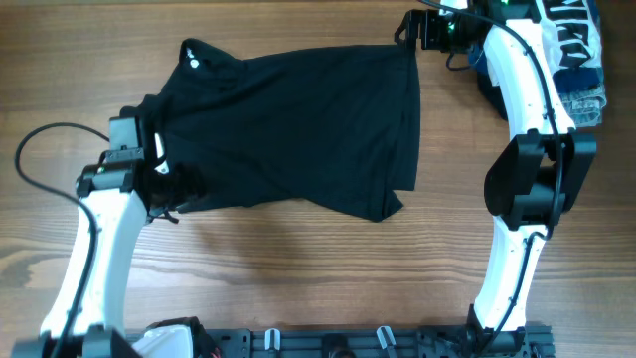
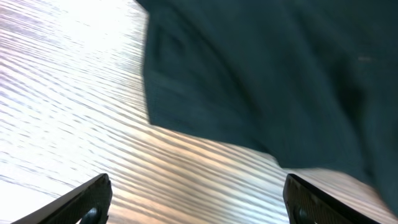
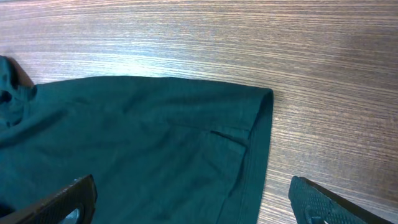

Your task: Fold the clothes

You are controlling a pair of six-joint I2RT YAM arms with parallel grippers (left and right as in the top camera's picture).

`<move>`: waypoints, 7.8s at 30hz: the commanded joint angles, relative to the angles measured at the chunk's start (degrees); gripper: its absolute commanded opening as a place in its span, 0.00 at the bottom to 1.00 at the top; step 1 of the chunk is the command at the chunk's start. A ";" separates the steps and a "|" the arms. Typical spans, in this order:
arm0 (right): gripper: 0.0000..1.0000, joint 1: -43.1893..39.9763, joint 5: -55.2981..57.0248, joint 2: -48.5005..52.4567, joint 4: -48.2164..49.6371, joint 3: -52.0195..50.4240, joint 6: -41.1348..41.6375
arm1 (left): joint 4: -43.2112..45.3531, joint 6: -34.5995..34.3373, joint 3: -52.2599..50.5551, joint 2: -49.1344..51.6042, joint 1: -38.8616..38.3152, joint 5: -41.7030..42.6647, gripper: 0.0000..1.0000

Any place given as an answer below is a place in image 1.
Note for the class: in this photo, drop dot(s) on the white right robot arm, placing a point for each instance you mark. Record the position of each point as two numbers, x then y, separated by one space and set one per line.
532 183

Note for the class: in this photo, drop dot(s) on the navy blue folded garment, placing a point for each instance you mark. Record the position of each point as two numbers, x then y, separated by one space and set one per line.
567 80

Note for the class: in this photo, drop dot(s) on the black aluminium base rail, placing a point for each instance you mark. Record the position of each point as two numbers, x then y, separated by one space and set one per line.
348 343

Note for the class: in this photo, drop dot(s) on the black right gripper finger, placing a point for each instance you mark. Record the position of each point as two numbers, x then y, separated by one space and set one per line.
411 33
411 14

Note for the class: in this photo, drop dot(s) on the grey folded garment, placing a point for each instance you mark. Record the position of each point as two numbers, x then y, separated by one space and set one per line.
585 107

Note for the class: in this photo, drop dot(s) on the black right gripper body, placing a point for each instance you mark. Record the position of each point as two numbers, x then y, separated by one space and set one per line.
445 33

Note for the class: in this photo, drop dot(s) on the black t-shirt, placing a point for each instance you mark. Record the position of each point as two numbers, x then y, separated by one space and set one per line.
337 126

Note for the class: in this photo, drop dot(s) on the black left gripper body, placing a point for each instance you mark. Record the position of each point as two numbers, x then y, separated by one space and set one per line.
179 188

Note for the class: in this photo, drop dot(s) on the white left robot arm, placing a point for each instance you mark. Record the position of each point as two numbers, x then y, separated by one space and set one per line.
129 187

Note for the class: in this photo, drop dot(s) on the white printed folded shirt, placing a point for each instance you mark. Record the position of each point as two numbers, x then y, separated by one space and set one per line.
571 34

